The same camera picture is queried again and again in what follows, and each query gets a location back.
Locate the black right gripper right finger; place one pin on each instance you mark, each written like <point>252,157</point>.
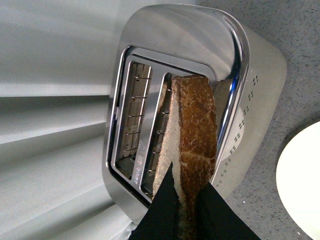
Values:
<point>217,221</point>

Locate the white round plate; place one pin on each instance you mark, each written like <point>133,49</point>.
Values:
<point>298,179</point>

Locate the brown bread slice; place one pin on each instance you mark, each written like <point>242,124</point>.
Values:
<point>190,145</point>

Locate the grey curtain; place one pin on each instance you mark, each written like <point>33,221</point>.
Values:
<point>57,59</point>

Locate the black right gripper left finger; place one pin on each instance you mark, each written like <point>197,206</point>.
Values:
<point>162,218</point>

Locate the beige steel toaster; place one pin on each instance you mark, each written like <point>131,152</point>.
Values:
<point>158,42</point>

